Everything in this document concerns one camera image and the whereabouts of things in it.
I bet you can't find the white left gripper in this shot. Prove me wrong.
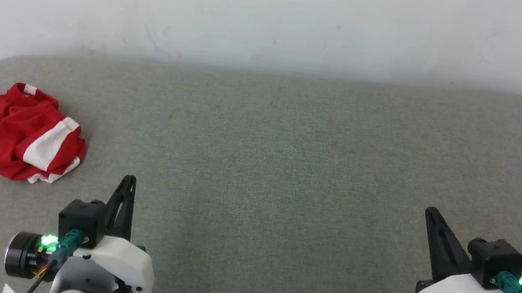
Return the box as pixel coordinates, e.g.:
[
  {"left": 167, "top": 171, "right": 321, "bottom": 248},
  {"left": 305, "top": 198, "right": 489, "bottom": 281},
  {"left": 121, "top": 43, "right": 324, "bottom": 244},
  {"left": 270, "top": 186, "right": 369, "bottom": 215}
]
[{"left": 0, "top": 160, "right": 169, "bottom": 293}]

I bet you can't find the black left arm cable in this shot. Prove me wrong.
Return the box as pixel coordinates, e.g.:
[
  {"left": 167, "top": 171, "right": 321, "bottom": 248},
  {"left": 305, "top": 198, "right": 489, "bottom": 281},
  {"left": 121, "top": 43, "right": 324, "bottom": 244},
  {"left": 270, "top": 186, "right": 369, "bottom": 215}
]
[{"left": 2, "top": 254, "right": 60, "bottom": 293}]

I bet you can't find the grey-green fabric sofa cushion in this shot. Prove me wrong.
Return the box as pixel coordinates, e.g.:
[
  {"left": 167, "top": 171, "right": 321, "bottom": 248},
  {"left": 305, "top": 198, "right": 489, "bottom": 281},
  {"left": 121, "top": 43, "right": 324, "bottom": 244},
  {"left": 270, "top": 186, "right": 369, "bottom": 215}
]
[{"left": 0, "top": 25, "right": 522, "bottom": 293}]

